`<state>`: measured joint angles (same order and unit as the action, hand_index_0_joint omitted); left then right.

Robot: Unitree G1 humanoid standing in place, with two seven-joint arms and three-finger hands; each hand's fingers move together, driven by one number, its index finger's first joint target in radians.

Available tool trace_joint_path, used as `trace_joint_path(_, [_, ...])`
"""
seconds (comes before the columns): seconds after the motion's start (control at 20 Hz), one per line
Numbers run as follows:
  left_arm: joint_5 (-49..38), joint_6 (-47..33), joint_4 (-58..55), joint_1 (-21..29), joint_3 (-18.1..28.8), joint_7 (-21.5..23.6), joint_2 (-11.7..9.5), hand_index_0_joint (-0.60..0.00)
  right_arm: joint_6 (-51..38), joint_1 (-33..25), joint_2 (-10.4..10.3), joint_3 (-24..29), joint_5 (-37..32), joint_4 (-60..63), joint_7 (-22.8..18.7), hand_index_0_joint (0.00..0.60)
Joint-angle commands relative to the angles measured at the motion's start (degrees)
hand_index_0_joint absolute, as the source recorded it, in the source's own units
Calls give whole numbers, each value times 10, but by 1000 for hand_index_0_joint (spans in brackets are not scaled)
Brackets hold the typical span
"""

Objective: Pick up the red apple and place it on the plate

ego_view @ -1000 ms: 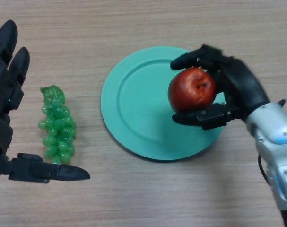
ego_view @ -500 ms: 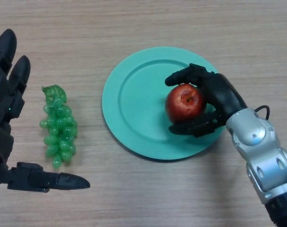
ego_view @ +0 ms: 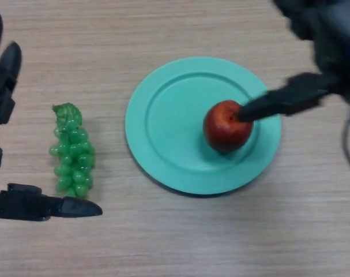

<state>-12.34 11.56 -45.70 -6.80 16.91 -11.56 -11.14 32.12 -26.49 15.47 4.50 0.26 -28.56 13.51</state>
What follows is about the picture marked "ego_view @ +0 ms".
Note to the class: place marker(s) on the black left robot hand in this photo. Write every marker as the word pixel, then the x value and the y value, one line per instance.
pixel 1 86

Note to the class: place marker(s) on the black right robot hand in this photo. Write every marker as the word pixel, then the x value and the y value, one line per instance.
pixel 333 43

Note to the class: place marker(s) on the red apple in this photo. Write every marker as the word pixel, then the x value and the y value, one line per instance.
pixel 223 132

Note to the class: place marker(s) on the green round plate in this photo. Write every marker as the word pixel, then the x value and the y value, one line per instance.
pixel 174 130

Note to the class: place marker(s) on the green plastic grape bunch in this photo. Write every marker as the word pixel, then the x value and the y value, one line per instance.
pixel 73 153

